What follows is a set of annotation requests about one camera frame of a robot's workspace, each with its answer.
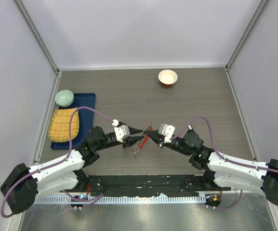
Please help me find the red white bowl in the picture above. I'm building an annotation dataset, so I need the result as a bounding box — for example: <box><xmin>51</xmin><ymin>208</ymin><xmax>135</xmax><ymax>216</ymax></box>
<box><xmin>158</xmin><ymin>69</ymin><xmax>178</xmax><ymax>88</ymax></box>

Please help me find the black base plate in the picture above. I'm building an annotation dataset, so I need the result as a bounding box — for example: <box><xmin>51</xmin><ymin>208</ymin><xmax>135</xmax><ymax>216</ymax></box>
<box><xmin>61</xmin><ymin>173</ymin><xmax>232</xmax><ymax>198</ymax></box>

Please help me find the white slotted cable duct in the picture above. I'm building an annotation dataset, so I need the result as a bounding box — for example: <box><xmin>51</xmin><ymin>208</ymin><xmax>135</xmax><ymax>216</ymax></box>
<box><xmin>34</xmin><ymin>194</ymin><xmax>206</xmax><ymax>205</ymax></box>

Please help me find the blue tray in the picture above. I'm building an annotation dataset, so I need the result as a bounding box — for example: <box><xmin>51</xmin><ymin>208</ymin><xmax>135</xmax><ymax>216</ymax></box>
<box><xmin>51</xmin><ymin>93</ymin><xmax>96</xmax><ymax>150</ymax></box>

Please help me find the yellow woven plate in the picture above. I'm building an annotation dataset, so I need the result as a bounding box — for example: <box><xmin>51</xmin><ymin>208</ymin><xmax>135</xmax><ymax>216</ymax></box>
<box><xmin>48</xmin><ymin>108</ymin><xmax>79</xmax><ymax>143</ymax></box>

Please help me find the pale green bowl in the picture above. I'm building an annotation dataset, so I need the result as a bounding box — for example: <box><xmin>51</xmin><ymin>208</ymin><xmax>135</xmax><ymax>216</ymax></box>
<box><xmin>54</xmin><ymin>90</ymin><xmax>74</xmax><ymax>107</ymax></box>

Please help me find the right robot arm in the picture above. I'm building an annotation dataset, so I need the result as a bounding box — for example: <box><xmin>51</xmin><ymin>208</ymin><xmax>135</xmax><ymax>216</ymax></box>
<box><xmin>144</xmin><ymin>125</ymin><xmax>278</xmax><ymax>206</ymax></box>

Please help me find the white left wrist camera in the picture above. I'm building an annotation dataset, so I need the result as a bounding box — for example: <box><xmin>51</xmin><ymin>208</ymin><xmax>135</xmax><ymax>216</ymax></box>
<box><xmin>112</xmin><ymin>119</ymin><xmax>130</xmax><ymax>143</ymax></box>

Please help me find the red plastic handle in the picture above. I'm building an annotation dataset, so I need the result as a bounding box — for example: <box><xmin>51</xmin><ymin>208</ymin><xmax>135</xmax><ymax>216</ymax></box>
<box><xmin>139</xmin><ymin>136</ymin><xmax>149</xmax><ymax>149</ymax></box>

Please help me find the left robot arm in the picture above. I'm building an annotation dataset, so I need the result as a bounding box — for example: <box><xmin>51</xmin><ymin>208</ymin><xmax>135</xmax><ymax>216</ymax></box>
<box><xmin>0</xmin><ymin>124</ymin><xmax>144</xmax><ymax>218</ymax></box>

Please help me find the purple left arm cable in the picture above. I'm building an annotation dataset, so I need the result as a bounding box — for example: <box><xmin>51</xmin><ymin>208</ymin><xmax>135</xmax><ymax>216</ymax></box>
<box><xmin>0</xmin><ymin>106</ymin><xmax>118</xmax><ymax>218</ymax></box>

